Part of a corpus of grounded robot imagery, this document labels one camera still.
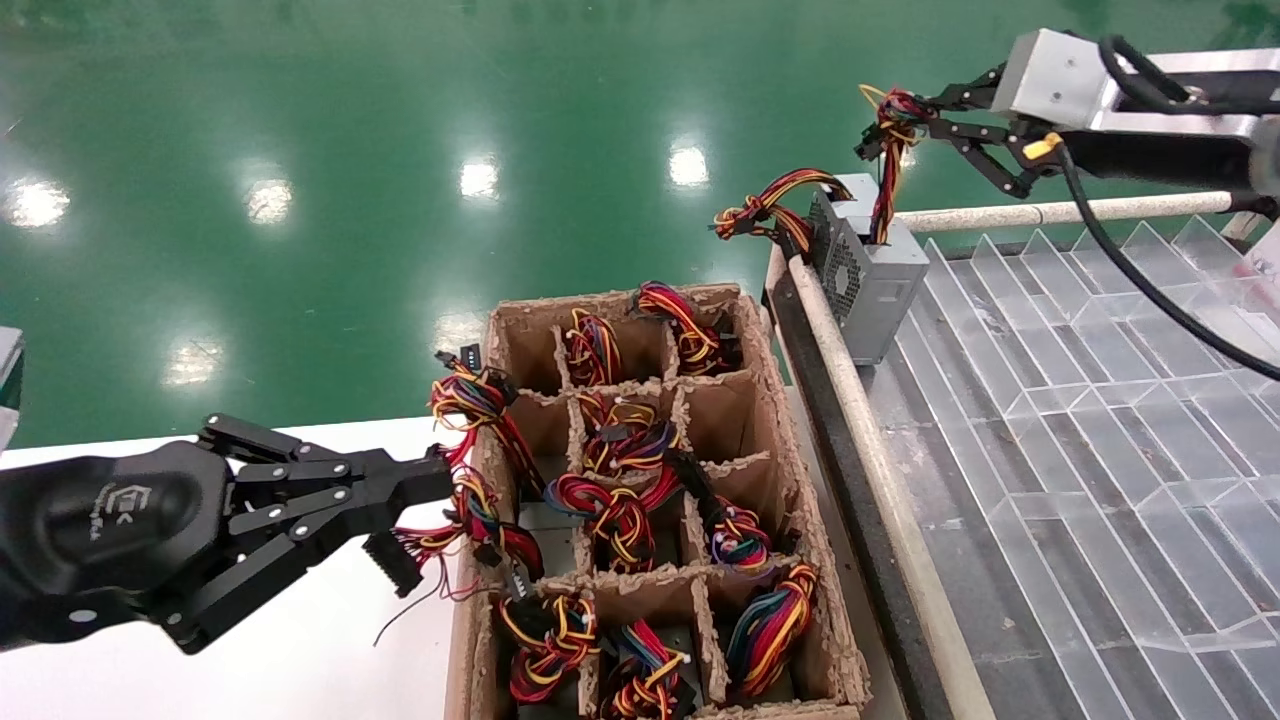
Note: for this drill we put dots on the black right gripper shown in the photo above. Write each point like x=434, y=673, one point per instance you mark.
x=1150, y=158

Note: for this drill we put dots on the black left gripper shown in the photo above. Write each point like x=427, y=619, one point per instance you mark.
x=110, y=530

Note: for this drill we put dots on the white rack pipe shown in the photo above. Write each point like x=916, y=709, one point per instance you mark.
x=868, y=420
x=1000, y=214

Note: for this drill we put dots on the black pipe connector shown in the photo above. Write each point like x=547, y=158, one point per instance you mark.
x=1262, y=205

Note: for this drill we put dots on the clear acrylic divider tray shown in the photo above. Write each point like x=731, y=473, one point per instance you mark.
x=1050, y=450

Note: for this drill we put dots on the grey metal box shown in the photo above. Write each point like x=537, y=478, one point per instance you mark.
x=8, y=370

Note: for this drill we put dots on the brown cardboard divider box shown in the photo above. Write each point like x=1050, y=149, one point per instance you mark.
x=800, y=540

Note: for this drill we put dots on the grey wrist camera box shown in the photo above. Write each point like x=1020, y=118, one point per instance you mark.
x=1050, y=85

